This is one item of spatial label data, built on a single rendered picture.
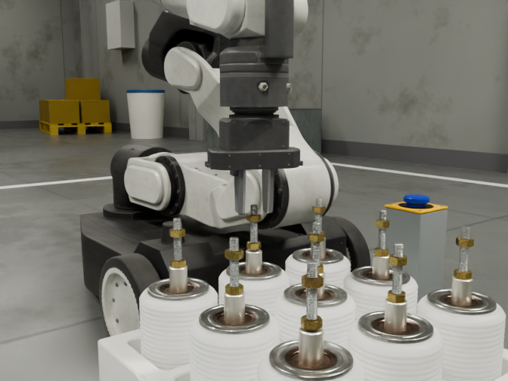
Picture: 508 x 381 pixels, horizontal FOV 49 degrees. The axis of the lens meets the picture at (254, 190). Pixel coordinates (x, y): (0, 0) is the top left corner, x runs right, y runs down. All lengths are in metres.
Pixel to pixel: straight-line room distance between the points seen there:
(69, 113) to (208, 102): 6.67
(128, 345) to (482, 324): 0.42
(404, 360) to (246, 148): 0.31
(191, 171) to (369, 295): 0.62
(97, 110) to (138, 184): 6.50
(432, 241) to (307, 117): 3.84
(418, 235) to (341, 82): 4.00
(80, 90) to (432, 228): 7.66
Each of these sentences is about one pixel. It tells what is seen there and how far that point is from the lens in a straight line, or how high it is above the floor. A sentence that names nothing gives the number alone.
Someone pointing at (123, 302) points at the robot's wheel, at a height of 0.11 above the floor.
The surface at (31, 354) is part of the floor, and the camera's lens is 1.19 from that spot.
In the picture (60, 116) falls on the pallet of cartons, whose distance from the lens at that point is 7.75.
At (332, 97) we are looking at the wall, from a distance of 4.91.
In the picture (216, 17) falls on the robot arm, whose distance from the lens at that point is 0.70.
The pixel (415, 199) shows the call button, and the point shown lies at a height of 0.33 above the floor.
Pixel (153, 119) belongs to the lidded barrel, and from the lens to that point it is 6.73.
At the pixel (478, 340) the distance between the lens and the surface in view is 0.67.
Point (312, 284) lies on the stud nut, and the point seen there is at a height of 0.32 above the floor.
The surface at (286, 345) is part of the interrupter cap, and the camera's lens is 0.55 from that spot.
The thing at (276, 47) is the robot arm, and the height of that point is 0.54.
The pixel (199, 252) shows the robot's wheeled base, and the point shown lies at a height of 0.20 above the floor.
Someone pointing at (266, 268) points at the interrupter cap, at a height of 0.25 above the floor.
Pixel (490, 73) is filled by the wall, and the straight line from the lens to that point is 4.06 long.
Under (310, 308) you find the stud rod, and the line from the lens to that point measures 0.50.
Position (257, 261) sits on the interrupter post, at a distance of 0.75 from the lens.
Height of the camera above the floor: 0.48
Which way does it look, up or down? 9 degrees down
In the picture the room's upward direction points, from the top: straight up
